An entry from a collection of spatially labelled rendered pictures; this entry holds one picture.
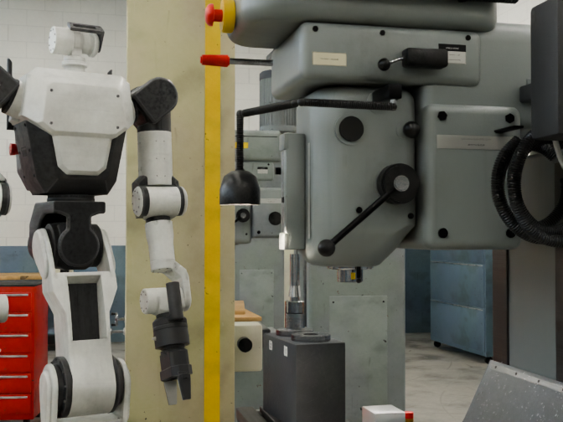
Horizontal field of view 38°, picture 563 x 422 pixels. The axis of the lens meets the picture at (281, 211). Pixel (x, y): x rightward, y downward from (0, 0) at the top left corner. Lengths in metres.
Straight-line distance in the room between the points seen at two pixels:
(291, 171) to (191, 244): 1.75
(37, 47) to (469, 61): 9.42
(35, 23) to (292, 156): 9.39
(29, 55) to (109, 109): 8.64
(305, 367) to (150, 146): 0.73
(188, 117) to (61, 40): 1.19
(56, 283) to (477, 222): 1.01
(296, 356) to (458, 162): 0.60
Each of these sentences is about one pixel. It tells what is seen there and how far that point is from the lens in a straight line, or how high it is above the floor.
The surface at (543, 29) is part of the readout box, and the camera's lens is 1.33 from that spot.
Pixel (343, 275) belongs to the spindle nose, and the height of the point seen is 1.29.
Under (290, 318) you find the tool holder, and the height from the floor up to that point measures 1.17.
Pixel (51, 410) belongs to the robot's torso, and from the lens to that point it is 1.99.
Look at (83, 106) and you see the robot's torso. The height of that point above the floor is 1.67.
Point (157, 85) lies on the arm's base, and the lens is 2.17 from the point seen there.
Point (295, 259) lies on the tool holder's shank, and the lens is 1.95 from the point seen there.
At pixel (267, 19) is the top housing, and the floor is 1.73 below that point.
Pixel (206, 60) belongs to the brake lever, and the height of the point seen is 1.70.
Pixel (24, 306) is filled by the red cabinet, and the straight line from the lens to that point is 5.93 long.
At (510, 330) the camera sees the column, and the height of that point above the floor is 1.17.
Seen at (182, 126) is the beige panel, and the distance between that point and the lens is 3.21.
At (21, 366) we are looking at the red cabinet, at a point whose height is 0.45.
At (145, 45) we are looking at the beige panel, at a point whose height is 2.09.
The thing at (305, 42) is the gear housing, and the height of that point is 1.69.
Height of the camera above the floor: 1.37
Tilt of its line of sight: 1 degrees up
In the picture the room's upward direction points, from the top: straight up
